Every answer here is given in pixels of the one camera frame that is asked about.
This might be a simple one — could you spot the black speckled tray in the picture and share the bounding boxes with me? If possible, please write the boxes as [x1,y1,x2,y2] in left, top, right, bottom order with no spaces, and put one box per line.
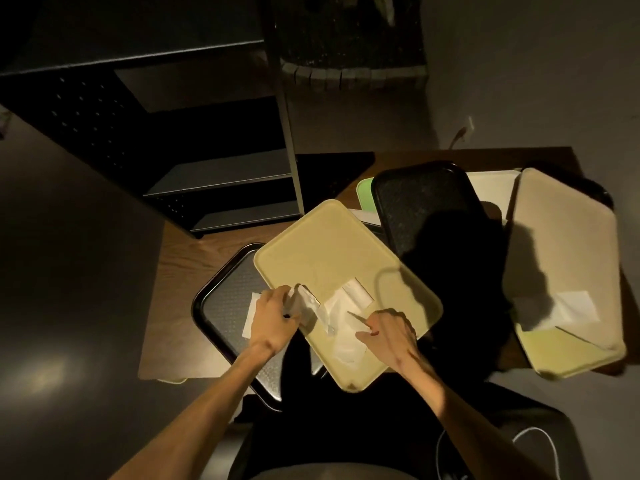
[371,162,502,275]

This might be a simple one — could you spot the white paper napkin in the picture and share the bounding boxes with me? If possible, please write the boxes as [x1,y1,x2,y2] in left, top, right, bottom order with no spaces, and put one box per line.
[241,292,264,340]

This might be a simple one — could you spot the white plastic tray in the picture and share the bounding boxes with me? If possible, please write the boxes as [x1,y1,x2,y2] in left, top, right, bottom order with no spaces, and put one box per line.
[466,170,522,226]

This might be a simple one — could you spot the folded white napkin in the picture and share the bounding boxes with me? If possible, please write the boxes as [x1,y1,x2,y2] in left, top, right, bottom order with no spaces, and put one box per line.
[342,278,375,310]

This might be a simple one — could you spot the pale yellow tray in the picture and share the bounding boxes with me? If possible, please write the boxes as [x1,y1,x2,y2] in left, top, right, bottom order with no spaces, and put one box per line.
[514,322,627,380]

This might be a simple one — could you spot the black metal shelf unit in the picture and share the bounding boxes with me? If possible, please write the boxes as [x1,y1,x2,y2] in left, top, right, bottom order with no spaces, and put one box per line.
[0,0,307,240]

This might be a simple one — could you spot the clear plastic cutlery packet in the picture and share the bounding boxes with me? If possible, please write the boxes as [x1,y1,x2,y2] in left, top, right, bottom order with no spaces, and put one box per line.
[320,290,372,369]

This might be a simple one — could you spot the white paper wrapper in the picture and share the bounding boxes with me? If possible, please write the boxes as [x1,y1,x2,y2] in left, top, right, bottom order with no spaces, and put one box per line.
[287,284,322,331]

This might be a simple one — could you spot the person's right hand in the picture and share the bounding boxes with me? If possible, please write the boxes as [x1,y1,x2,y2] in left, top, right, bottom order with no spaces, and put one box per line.
[348,308,420,371]

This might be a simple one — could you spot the black textured tray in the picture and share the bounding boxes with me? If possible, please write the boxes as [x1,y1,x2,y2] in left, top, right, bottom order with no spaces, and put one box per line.
[191,243,287,412]

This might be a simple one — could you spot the green plastic tray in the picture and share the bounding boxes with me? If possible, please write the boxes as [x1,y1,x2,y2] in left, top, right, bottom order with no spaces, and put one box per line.
[355,177,378,209]

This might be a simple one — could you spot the yellow plastic tray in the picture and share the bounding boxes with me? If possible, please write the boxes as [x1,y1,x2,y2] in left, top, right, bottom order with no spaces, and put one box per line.
[253,199,444,394]

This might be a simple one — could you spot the dark woven basket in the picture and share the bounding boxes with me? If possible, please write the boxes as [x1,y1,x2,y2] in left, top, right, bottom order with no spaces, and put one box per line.
[272,0,431,91]

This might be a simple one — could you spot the person's left forearm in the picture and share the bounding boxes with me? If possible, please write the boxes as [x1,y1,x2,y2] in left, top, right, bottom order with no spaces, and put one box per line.
[109,342,287,480]

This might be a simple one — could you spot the person's left hand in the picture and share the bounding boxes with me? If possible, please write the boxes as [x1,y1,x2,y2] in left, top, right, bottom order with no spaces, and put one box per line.
[248,286,304,353]

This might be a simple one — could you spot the large white napkin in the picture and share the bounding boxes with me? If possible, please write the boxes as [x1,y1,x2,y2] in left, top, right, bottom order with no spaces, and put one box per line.
[512,290,601,332]

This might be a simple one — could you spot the person's right forearm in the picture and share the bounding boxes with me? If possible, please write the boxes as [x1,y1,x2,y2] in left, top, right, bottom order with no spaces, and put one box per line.
[391,352,553,480]

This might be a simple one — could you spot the beige plastic tray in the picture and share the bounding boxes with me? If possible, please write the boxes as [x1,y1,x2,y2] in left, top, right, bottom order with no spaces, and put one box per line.
[501,167,626,356]

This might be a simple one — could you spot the thin white cable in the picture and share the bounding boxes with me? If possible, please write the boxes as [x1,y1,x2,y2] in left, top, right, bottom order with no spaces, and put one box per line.
[434,426,562,480]

